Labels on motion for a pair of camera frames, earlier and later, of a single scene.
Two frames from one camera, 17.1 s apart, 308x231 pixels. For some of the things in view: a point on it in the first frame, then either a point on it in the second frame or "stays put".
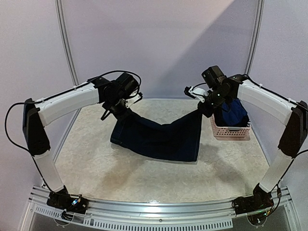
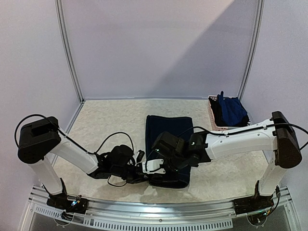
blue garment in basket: x=232 y=112 stays put
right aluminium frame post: x=255 y=37 stays put
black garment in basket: x=220 y=121 stays put
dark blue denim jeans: x=177 y=139 -> x=156 y=125
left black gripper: x=113 y=112 -> x=139 y=177
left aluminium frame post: x=59 y=6 stays put
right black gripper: x=206 y=109 -> x=173 y=166
